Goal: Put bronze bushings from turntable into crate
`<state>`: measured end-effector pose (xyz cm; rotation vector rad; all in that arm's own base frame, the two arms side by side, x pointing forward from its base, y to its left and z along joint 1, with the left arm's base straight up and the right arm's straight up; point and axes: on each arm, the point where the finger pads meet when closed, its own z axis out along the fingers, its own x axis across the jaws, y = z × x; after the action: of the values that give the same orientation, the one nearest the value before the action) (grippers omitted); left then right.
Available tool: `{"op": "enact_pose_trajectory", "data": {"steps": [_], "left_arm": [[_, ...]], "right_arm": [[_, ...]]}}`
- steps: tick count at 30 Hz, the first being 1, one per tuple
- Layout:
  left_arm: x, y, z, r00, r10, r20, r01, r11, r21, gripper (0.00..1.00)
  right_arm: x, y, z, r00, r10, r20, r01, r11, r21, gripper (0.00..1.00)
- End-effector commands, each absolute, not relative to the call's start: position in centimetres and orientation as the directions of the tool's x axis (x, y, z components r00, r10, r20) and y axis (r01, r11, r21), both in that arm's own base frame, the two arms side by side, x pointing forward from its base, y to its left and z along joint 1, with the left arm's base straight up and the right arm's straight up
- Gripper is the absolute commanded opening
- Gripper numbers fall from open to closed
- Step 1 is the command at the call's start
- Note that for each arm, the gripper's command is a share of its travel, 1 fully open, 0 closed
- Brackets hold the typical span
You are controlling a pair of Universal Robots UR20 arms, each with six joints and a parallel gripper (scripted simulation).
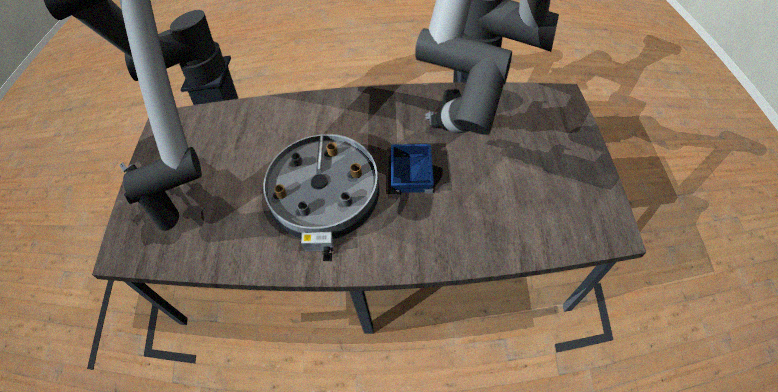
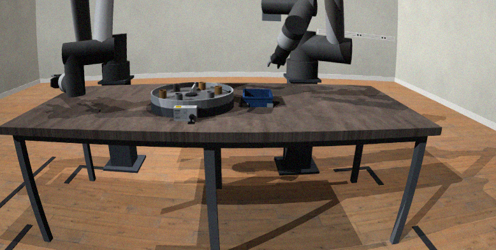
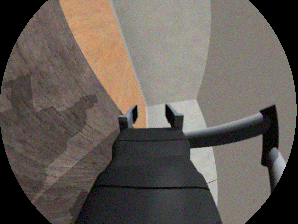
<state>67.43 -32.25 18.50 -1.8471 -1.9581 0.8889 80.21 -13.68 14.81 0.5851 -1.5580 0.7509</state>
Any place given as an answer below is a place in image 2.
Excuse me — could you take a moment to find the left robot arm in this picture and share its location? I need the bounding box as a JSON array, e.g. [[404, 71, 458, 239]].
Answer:
[[261, 0, 353, 80]]

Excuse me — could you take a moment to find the blue open crate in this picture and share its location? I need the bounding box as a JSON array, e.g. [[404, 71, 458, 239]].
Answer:
[[243, 89, 274, 107]]

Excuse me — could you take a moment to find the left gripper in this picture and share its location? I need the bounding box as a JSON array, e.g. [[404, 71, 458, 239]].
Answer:
[[267, 30, 300, 69]]

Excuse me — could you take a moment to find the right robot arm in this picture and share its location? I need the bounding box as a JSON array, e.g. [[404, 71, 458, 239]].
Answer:
[[61, 0, 130, 98]]

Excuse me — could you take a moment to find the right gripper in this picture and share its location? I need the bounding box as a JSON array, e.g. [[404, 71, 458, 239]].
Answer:
[[50, 73, 65, 92]]

